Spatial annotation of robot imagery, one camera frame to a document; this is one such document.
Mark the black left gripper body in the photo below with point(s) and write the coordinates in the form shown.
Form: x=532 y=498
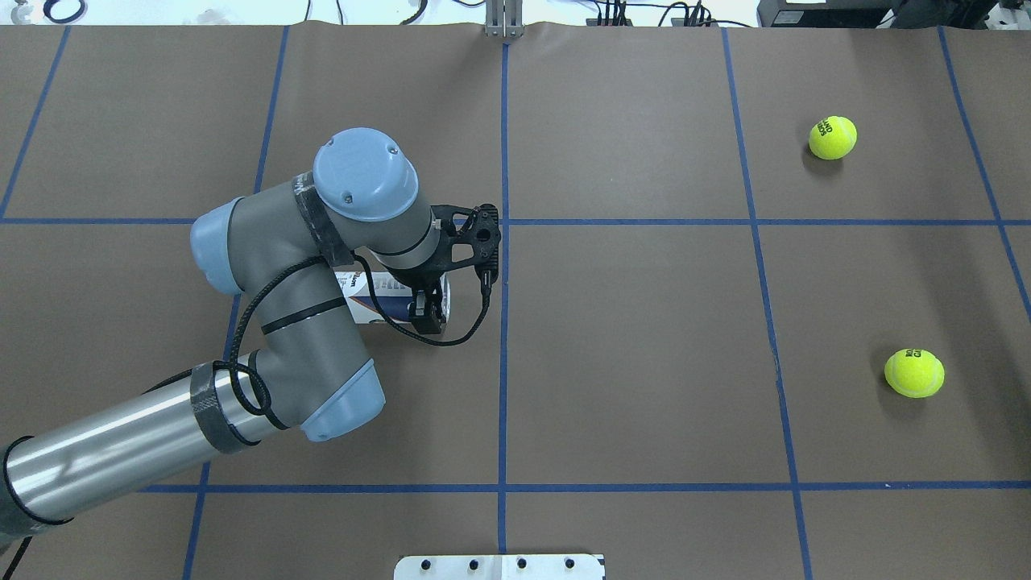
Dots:
x=420 y=281

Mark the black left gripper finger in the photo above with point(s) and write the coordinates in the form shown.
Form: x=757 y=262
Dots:
x=434 y=318
x=418 y=308

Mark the clear tennis ball can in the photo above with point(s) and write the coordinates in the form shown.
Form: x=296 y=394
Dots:
x=393 y=296

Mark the yellow tennis ball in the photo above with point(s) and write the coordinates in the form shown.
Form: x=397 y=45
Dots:
x=833 y=137
x=914 y=373

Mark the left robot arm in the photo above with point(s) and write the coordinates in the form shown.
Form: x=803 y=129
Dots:
x=296 y=359

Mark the black box with label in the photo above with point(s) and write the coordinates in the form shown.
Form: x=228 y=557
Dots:
x=822 y=14

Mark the white pedestal column with base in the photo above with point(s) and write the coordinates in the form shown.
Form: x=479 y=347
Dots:
x=502 y=566

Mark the aluminium frame post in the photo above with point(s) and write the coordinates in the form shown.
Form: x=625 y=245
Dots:
x=504 y=19

